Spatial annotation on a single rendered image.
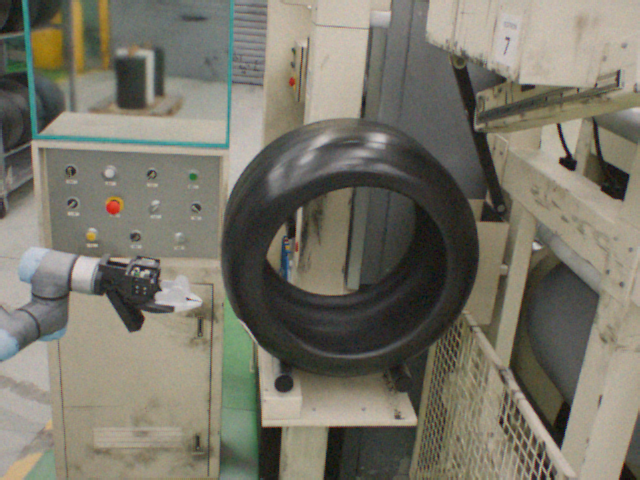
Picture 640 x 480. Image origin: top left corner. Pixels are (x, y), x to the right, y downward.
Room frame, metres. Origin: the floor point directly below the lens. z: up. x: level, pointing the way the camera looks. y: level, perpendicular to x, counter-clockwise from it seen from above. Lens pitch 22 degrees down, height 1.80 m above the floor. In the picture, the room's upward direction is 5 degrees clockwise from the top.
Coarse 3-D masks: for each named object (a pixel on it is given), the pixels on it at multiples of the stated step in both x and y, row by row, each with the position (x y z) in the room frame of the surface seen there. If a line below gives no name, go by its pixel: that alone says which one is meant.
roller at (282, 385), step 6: (276, 360) 1.43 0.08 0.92; (276, 366) 1.40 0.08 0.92; (282, 366) 1.40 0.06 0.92; (288, 366) 1.40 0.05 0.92; (276, 372) 1.38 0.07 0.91; (282, 372) 1.37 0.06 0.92; (288, 372) 1.38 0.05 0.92; (276, 378) 1.36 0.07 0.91; (282, 378) 1.35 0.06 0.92; (288, 378) 1.36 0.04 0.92; (276, 384) 1.35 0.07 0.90; (282, 384) 1.35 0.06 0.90; (288, 384) 1.36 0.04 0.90; (282, 390) 1.35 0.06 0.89; (288, 390) 1.36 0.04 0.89
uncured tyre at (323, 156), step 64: (320, 128) 1.52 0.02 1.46; (384, 128) 1.55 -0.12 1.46; (256, 192) 1.37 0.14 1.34; (320, 192) 1.36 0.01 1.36; (448, 192) 1.41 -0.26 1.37; (256, 256) 1.34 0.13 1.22; (448, 256) 1.40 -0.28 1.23; (256, 320) 1.35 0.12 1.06; (320, 320) 1.62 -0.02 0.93; (384, 320) 1.62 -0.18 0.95; (448, 320) 1.41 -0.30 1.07
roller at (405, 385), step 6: (396, 366) 1.44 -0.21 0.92; (402, 366) 1.44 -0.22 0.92; (390, 372) 1.44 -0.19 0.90; (396, 372) 1.42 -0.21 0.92; (402, 372) 1.41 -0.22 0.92; (408, 372) 1.42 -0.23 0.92; (396, 378) 1.40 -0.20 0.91; (402, 378) 1.39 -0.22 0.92; (408, 378) 1.40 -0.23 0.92; (396, 384) 1.39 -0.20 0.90; (402, 384) 1.39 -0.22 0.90; (408, 384) 1.40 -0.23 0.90; (402, 390) 1.39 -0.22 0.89; (408, 390) 1.40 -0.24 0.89
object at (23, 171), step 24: (0, 0) 4.58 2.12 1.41; (0, 24) 4.63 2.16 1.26; (0, 48) 5.64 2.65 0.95; (0, 72) 5.64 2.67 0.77; (24, 72) 5.39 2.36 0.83; (0, 96) 4.61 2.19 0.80; (24, 96) 4.95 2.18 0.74; (0, 120) 4.43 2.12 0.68; (24, 120) 4.86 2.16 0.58; (0, 144) 4.39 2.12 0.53; (24, 144) 5.02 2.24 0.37; (0, 168) 4.37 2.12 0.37; (24, 168) 4.93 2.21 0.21; (0, 192) 4.37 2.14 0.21; (0, 216) 4.38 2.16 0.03
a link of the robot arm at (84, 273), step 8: (80, 264) 1.27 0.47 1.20; (88, 264) 1.27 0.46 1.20; (96, 264) 1.28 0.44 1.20; (80, 272) 1.25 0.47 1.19; (88, 272) 1.26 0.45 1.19; (72, 280) 1.25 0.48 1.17; (80, 280) 1.25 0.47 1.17; (88, 280) 1.25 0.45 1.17; (72, 288) 1.25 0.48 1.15; (80, 288) 1.25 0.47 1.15; (88, 288) 1.25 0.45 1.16
